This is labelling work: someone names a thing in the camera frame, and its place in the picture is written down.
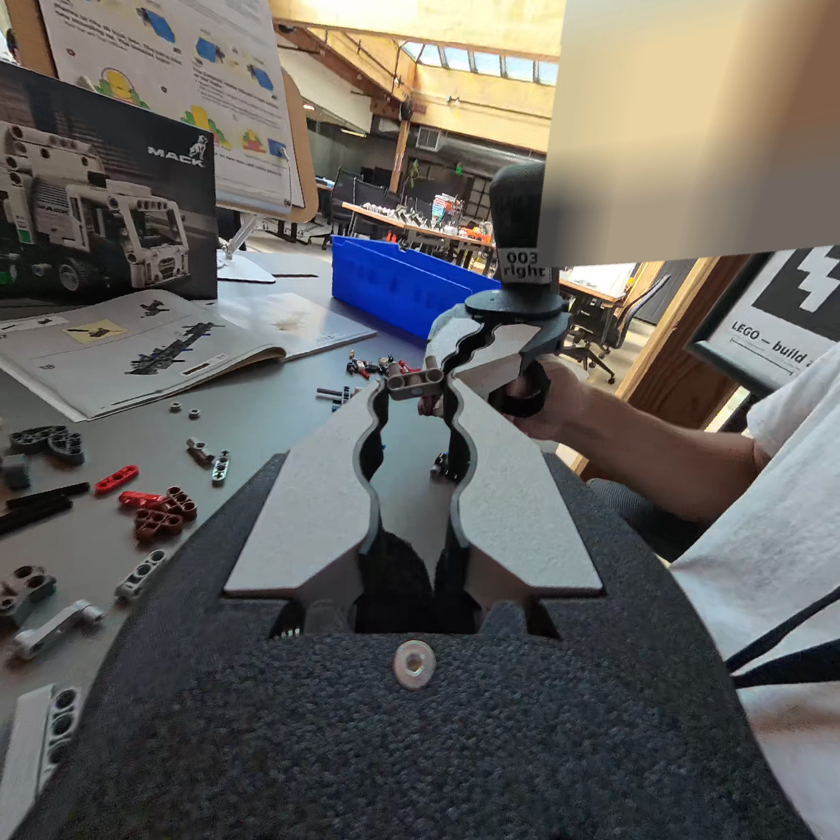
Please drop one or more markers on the pile of small lego pieces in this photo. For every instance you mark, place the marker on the pile of small lego pieces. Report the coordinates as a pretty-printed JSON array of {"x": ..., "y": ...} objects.
[{"x": 377, "y": 366}]

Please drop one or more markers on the black lego axle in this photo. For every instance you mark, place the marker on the black lego axle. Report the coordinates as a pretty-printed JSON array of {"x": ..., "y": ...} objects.
[
  {"x": 49, "y": 495},
  {"x": 33, "y": 516}
]

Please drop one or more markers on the dark grey lego beam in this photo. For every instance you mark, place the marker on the dark grey lego beam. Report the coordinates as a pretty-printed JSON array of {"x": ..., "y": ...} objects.
[
  {"x": 36, "y": 438},
  {"x": 69, "y": 448}
]

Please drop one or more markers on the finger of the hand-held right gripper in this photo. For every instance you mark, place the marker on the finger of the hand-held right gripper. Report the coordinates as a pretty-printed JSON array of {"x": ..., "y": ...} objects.
[
  {"x": 449, "y": 344},
  {"x": 508, "y": 358}
]

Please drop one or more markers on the white stand base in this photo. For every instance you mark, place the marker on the white stand base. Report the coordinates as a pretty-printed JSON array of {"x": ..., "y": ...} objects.
[{"x": 246, "y": 262}]

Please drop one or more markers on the dark grey angled lego connector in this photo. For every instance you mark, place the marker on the dark grey angled lego connector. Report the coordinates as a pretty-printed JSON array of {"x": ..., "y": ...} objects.
[{"x": 23, "y": 590}]

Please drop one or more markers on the person's right hand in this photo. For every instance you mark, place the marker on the person's right hand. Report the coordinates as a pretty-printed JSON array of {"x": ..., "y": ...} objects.
[{"x": 571, "y": 403}]

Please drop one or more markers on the person's right forearm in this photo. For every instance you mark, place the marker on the person's right forearm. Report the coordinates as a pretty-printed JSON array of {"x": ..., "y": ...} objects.
[{"x": 676, "y": 459}]

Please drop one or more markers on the cluttered workbench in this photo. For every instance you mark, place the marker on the cluttered workbench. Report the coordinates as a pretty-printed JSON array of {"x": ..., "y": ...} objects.
[{"x": 420, "y": 226}]

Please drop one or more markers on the brown lego beam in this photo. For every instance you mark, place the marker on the brown lego beam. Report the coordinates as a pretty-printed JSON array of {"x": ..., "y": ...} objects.
[
  {"x": 157, "y": 525},
  {"x": 180, "y": 502}
]

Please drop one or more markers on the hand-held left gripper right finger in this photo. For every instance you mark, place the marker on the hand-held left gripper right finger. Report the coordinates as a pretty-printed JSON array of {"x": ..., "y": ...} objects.
[{"x": 525, "y": 512}]

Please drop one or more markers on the red lego connector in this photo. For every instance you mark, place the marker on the red lego connector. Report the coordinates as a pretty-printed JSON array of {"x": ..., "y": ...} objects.
[{"x": 139, "y": 499}]

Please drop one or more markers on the small dark grey lego block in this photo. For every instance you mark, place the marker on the small dark grey lego block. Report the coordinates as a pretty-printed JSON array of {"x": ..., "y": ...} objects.
[{"x": 14, "y": 471}]

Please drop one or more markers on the person's white shirt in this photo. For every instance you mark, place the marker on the person's white shirt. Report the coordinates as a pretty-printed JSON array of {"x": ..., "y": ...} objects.
[{"x": 787, "y": 558}]

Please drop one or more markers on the light grey lego beam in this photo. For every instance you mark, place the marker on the light grey lego beam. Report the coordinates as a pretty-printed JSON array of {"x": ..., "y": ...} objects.
[{"x": 141, "y": 575}]

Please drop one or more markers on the grey lego pin connector block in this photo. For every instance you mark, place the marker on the grey lego pin connector block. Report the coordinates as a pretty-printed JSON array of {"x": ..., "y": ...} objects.
[{"x": 415, "y": 382}]

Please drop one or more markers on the framed black and white sign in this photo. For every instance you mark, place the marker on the framed black and white sign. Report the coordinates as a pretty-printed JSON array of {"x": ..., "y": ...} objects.
[{"x": 774, "y": 321}]

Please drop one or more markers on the open lego instruction booklet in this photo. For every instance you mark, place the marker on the open lego instruction booklet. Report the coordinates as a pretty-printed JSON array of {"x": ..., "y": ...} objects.
[{"x": 164, "y": 354}]

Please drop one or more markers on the light grey lego crank piece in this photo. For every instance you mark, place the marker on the light grey lego crank piece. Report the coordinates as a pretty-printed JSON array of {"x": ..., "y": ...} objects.
[{"x": 52, "y": 631}]

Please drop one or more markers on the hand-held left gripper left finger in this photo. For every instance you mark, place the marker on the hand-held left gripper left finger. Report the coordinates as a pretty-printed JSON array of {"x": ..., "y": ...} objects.
[{"x": 308, "y": 505}]

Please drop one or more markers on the light grey thin lego liftarm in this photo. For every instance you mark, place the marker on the light grey thin lego liftarm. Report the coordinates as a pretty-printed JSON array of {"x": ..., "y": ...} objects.
[{"x": 221, "y": 467}]

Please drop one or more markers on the printed instruction sheet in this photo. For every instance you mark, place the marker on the printed instruction sheet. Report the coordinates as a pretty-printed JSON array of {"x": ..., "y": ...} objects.
[{"x": 177, "y": 85}]

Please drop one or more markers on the red thin lego liftarm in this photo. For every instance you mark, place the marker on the red thin lego liftarm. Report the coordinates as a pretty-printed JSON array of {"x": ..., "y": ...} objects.
[{"x": 117, "y": 479}]

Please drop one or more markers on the wooden display board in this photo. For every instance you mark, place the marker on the wooden display board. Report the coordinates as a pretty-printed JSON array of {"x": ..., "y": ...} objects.
[{"x": 305, "y": 151}]

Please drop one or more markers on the black office chair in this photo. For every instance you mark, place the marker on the black office chair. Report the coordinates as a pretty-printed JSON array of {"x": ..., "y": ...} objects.
[{"x": 613, "y": 321}]

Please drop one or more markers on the person's dark trousers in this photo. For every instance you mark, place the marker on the person's dark trousers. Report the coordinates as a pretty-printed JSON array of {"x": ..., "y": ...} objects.
[{"x": 636, "y": 515}]

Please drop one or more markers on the blue plastic bin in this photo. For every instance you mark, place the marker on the blue plastic bin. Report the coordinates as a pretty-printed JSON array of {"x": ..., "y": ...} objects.
[{"x": 394, "y": 282}]

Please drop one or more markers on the light grey lego pin connector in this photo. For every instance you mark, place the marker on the light grey lego pin connector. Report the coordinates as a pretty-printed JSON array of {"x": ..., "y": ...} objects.
[{"x": 198, "y": 450}]

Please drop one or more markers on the white long lego beam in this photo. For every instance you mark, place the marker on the white long lego beam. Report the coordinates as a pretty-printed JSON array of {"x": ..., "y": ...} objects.
[{"x": 33, "y": 741}]

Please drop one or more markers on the lego truck box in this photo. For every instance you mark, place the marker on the lego truck box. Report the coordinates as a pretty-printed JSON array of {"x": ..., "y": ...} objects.
[{"x": 98, "y": 197}]

